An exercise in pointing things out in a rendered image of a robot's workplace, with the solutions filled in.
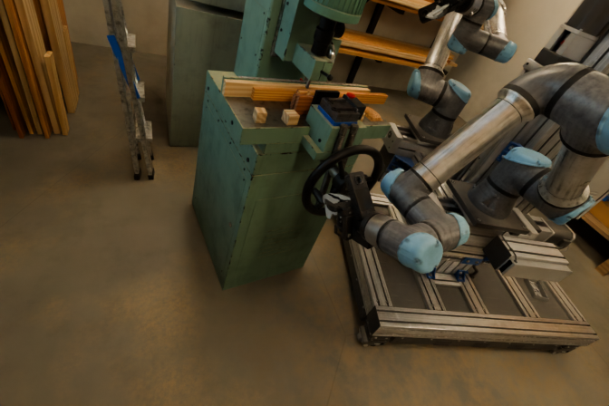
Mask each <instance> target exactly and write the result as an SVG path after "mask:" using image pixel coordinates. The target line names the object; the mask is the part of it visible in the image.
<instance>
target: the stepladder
mask: <svg viewBox="0 0 609 406"><path fill-rule="evenodd" d="M102 2H103V7H104V13H105V17H106V22H107V27H108V32H109V35H107V38H108V40H109V43H110V45H111V50H112V56H113V61H114V65H115V71H116V75H117V81H118V85H119V90H120V96H121V104H122V109H123V114H124V119H125V124H126V129H127V133H128V139H129V144H130V153H131V157H132V163H133V168H134V172H135V173H134V179H135V180H140V175H141V168H140V167H139V162H138V160H141V155H140V150H139V146H138V142H141V146H142V149H143V154H144V158H145V162H146V166H147V171H148V178H149V180H152V179H154V173H155V171H154V168H153V167H152V162H151V161H152V160H154V157H153V153H152V149H151V147H150V142H152V128H151V121H145V116H144V111H143V107H142V103H143V102H145V93H144V82H138V81H139V80H140V77H139V75H138V73H137V70H136V68H135V65H134V61H133V57H132V53H135V43H136V39H135V34H128V30H127V25H126V21H125V16H124V12H123V7H122V2H121V0H102ZM131 102H132V104H133V108H134V112H135V116H136V130H135V125H134V119H133V114H132V108H131Z"/></svg>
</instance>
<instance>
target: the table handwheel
mask: <svg viewBox="0 0 609 406"><path fill-rule="evenodd" d="M358 154H367V155H370V156H371V157H372V158H373V161H374V167H373V171H372V175H371V176H369V177H365V179H366V182H367V185H368V189H369V191H370V190H371V189H372V188H373V186H374V185H375V184H376V182H377V180H378V179H379V177H380V176H381V173H382V166H383V160H382V155H381V153H380V152H379V151H378V150H377V149H375V148H374V147H373V146H370V145H364V144H359V145H353V146H350V147H347V148H344V149H342V150H338V151H336V152H335V153H334V154H332V155H331V156H329V157H328V158H327V159H320V162H321V163H320V164H319V165H318V166H317V167H316V168H315V169H314V171H313V172H312V173H311V175H310V176H309V177H308V179H307V181H306V182H305V184H304V188H303V191H302V203H303V206H304V208H305V209H306V210H307V211H308V212H309V213H311V214H313V215H316V216H326V213H325V208H323V206H322V205H320V204H318V205H317V206H315V205H313V203H312V201H311V194H312V191H313V188H314V186H315V184H316V182H317V181H318V179H319V178H321V177H322V176H323V174H324V173H325V172H326V171H327V170H329V174H330V175H331V176H332V178H333V181H332V183H333V185H334V189H333V190H332V191H331V192H330V193H333V194H336V193H337V192H339V193H340V194H345V193H348V189H347V187H346V184H345V180H344V177H345V176H346V175H348V172H346V171H344V167H343V160H344V159H346V158H348V157H351V156H353V155H358ZM336 163H338V166H337V165H335V164H336ZM333 165H335V167H333V168H332V169H330V168H331V167H332V166H333ZM338 167H339V168H338Z"/></svg>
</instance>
